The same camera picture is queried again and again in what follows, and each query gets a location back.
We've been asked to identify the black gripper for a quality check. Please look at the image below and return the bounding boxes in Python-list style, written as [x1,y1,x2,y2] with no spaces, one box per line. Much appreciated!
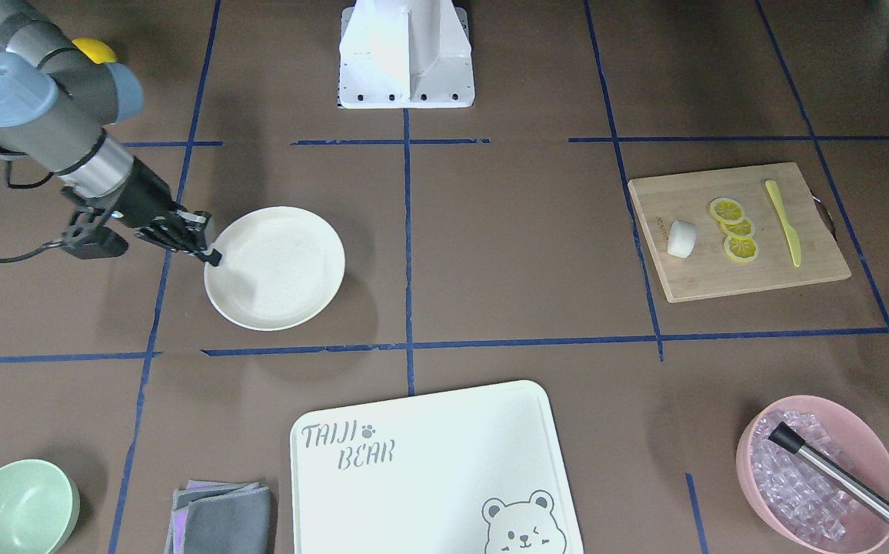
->
[73,158,222,267]

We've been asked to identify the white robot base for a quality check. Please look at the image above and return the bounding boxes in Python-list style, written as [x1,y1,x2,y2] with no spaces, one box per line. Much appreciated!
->
[337,1,475,109]

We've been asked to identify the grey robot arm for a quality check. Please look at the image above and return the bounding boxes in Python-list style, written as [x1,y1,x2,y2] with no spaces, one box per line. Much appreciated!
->
[0,1,221,266]

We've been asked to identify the white round plate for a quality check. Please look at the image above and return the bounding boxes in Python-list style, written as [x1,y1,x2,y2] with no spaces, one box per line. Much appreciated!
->
[203,206,346,331]

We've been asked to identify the purple folded cloth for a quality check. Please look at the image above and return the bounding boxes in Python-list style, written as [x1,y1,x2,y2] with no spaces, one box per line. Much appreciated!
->
[164,480,261,553]

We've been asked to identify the grey folded cloth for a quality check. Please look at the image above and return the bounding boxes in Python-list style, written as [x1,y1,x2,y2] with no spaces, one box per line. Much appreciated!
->
[183,486,271,553]

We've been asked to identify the green bowl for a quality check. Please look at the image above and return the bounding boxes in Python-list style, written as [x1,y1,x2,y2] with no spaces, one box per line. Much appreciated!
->
[0,459,80,553]

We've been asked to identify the white bear cutting board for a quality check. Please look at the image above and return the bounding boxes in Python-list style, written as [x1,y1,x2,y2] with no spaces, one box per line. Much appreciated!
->
[290,381,583,553]

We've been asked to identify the bamboo cutting board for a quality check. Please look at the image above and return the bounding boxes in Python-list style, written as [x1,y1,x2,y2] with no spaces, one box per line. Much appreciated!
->
[628,162,851,304]

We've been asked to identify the top lemon slice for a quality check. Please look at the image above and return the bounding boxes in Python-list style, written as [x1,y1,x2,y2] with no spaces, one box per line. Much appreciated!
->
[708,197,746,225]

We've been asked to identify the lemon slice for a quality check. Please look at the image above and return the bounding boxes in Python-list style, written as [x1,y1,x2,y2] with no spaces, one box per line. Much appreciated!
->
[723,236,761,263]
[720,217,754,241]
[708,197,746,225]

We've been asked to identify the middle lemon slice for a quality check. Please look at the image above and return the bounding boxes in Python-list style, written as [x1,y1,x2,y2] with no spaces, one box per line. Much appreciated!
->
[720,217,754,241]

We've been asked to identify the bottom lemon slice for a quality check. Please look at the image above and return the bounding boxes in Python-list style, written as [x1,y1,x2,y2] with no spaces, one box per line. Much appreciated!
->
[723,236,761,263]

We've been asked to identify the yellow plastic knife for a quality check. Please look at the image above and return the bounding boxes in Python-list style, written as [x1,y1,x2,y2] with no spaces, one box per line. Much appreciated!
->
[764,179,802,268]

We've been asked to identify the clear ice cubes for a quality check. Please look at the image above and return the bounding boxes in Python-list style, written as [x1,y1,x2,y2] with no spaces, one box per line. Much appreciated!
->
[749,409,860,547]

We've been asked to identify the pink plastic bowl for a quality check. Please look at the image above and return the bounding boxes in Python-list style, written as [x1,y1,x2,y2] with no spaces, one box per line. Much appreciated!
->
[735,394,889,553]

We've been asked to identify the metal rod black tip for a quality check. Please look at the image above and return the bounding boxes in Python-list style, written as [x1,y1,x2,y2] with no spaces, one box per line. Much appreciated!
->
[767,422,889,525]

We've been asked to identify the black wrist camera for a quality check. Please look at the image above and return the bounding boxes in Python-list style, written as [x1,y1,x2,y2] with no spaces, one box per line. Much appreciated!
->
[58,206,128,259]

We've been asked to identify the black cable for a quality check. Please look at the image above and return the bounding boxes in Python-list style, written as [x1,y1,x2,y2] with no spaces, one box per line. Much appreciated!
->
[0,131,76,265]

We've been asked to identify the metal cutting board handle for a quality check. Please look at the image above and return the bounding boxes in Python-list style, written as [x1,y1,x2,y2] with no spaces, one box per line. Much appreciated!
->
[811,194,837,241]

